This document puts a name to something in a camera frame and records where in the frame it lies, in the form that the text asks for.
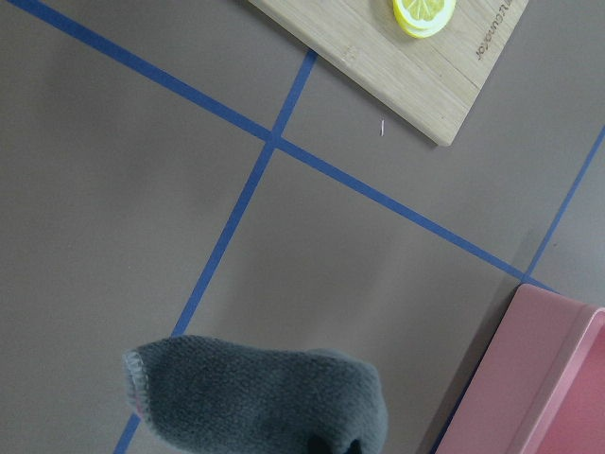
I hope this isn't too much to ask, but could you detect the grey pink cleaning cloth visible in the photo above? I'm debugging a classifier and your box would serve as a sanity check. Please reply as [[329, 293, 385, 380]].
[[122, 336, 388, 453]]

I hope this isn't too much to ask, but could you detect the bamboo cutting board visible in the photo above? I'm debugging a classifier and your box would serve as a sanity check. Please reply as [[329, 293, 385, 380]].
[[254, 1, 527, 146]]

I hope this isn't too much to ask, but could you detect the yellow lemon slice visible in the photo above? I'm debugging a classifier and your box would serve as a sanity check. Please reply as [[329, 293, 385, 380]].
[[392, 0, 457, 39]]

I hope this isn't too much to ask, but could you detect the pink plastic bin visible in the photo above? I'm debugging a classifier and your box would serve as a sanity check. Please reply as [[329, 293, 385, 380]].
[[435, 284, 604, 453]]

